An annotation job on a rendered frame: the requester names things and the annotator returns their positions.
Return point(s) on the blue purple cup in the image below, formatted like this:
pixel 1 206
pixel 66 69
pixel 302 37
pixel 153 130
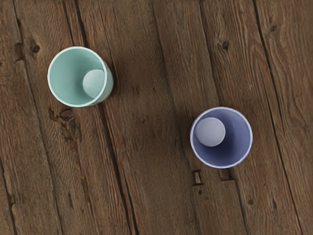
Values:
pixel 234 142

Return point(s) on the mint green cup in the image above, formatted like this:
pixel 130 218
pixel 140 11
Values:
pixel 66 78

